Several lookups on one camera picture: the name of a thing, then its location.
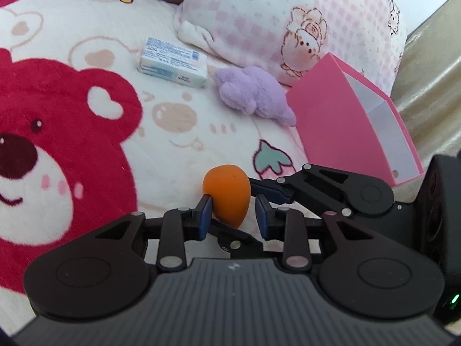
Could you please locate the orange makeup sponge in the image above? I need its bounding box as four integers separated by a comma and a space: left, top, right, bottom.
202, 165, 251, 229

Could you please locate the pink storage box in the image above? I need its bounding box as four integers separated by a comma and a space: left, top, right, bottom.
287, 54, 424, 187

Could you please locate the purple plush toy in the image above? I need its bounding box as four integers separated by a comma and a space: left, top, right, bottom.
213, 66, 296, 127

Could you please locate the bear print blanket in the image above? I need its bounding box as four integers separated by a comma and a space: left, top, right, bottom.
1, 0, 306, 334

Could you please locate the beige headboard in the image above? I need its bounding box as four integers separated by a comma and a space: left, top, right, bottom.
390, 0, 461, 202

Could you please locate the white blue soap box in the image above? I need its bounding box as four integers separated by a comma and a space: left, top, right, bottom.
137, 37, 208, 88

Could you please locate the pink checkered pillow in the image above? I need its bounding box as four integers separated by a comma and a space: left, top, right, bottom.
173, 0, 406, 93

